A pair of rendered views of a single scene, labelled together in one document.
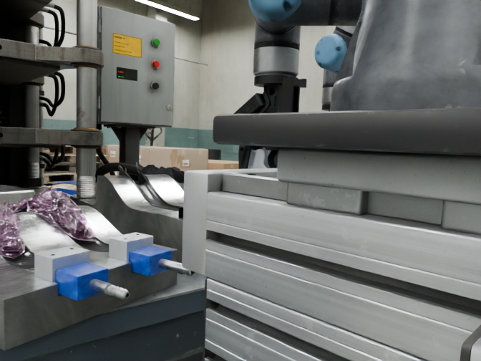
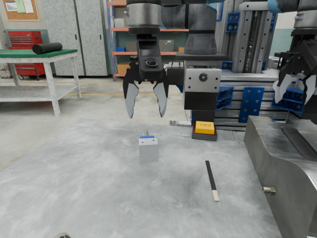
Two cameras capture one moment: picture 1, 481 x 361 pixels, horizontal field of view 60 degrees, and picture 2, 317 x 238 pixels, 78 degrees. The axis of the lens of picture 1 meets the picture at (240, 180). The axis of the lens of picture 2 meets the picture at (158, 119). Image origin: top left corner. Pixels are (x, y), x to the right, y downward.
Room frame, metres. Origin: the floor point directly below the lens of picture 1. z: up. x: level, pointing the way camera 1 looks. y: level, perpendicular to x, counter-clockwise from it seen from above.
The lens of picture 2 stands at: (1.39, 0.15, 1.11)
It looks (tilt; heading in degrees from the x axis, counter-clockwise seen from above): 23 degrees down; 231
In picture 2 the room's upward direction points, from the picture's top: straight up
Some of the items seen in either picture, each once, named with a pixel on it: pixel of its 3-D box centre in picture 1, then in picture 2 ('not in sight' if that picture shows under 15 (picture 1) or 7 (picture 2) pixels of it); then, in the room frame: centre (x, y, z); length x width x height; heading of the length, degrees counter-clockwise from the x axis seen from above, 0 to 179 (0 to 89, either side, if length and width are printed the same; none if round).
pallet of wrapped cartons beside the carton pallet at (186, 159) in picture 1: (155, 184); not in sight; (5.14, 1.05, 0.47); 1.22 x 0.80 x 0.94; 54
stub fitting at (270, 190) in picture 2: not in sight; (268, 190); (1.05, 0.06, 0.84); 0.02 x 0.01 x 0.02; 130
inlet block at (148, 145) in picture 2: not in sight; (147, 141); (1.11, -0.26, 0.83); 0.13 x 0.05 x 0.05; 58
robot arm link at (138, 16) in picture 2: (336, 97); (143, 18); (1.12, -0.25, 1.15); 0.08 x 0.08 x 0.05
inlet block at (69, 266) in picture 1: (87, 281); not in sight; (0.46, 0.17, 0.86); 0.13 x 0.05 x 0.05; 57
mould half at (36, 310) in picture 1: (3, 238); not in sight; (0.65, 0.37, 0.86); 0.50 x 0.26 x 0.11; 57
